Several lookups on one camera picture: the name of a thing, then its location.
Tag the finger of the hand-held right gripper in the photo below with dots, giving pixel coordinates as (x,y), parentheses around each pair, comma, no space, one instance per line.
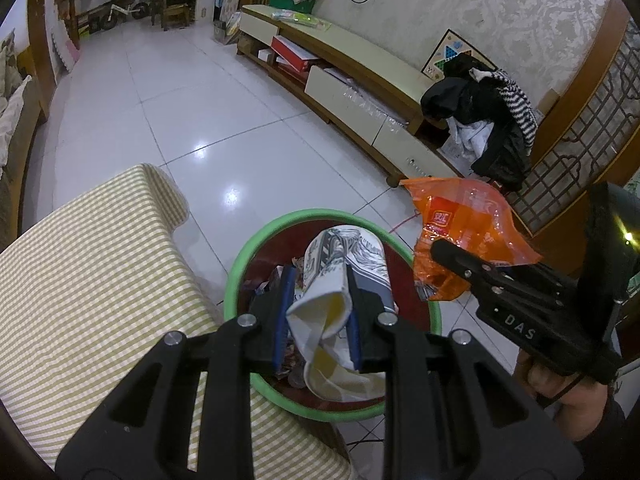
(490,277)

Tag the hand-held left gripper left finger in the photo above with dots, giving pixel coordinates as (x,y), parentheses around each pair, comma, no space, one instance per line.
(280,320)

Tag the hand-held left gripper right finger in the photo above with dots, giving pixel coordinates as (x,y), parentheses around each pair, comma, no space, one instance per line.
(354,330)

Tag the printed white paper bag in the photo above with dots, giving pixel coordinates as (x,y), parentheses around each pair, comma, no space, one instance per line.
(325,310)

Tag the orange plastic bag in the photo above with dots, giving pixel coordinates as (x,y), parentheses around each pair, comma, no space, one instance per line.
(460,220)

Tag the green rimmed red bin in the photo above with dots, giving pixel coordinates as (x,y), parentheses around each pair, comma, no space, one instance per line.
(265,255)

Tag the person's right forearm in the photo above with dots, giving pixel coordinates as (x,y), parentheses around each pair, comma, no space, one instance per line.
(605,440)

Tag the person's right hand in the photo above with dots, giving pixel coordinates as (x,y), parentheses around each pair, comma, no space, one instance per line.
(560,390)

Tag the white cloth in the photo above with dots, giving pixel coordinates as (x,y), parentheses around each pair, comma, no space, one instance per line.
(470,142)

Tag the black jacket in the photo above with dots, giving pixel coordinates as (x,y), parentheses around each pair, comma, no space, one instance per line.
(495,105)

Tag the black white striped garment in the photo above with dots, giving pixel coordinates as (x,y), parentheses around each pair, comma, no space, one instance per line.
(522,105)

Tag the wooden lattice screen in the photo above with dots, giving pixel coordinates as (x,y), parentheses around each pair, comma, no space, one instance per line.
(590,125)

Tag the green checkered tablecloth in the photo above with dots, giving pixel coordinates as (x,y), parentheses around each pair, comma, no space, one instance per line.
(100,285)

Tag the checkers game board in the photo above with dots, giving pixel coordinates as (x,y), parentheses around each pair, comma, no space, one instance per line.
(445,52)

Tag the long wooden television cabinet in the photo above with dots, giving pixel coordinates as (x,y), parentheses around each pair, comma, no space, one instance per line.
(360,55)

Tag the red flat box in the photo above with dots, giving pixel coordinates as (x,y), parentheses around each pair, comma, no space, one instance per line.
(295,55)

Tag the green yellow flat packet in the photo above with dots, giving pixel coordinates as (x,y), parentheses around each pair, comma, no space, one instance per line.
(305,19)

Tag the striped beige sofa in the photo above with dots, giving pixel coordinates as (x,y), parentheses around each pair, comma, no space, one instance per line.
(20,160)

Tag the wooden chair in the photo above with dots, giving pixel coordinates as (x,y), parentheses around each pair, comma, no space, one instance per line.
(175,17)

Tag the pink foam mats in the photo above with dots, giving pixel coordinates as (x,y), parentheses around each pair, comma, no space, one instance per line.
(65,55)

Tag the white balance bike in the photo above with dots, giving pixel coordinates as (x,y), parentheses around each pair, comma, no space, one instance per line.
(120,10)

